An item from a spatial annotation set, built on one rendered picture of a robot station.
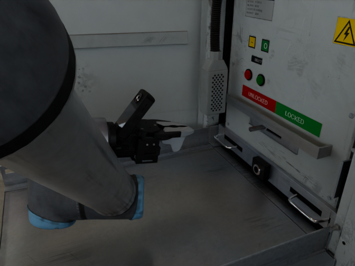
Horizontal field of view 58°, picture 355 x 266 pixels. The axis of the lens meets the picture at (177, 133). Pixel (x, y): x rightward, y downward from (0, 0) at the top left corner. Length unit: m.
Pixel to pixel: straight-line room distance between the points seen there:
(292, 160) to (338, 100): 0.22
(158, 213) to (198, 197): 0.13
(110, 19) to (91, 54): 0.13
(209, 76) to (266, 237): 0.48
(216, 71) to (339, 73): 0.38
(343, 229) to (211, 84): 0.52
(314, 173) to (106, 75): 0.71
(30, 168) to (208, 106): 0.79
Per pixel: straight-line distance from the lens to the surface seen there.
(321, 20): 0.78
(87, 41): 1.07
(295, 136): 0.81
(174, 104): 1.18
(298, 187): 0.89
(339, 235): 0.80
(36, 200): 0.69
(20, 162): 0.26
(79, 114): 0.27
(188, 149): 1.14
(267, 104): 0.93
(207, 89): 0.99
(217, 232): 0.82
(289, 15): 0.85
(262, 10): 0.93
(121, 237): 0.81
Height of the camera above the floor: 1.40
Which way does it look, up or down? 26 degrees down
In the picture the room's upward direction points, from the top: straight up
